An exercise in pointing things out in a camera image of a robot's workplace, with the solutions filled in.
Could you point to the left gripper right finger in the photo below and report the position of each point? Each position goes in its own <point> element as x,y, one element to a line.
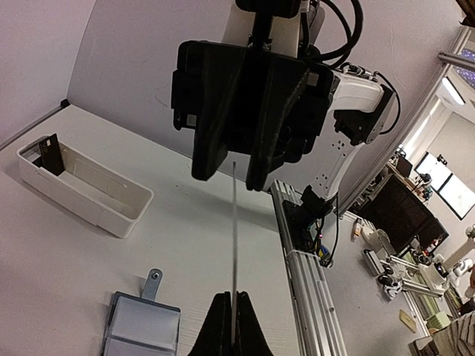
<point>249,338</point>

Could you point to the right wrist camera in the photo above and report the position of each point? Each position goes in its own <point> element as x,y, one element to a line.
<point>278,8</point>

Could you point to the black monitor in background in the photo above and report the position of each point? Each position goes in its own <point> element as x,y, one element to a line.
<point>403,216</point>

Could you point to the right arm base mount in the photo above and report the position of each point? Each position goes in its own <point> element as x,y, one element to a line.
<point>306,220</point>

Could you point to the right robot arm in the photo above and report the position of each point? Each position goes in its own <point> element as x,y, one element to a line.
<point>359,103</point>

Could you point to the white plastic tray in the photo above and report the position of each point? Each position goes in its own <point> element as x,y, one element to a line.
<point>87,188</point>

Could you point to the blue card holder wallet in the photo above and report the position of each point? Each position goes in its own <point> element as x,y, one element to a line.
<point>141,325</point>

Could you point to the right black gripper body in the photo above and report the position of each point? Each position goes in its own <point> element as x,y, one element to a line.
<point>302,125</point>

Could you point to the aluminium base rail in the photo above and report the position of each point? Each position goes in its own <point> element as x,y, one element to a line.
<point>316,319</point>

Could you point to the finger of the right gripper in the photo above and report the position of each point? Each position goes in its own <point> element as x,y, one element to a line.
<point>280,94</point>
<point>230,77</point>

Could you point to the black credit card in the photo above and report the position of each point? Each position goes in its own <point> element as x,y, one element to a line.
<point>51,155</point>

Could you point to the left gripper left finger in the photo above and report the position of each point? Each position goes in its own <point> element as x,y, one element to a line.
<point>214,338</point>

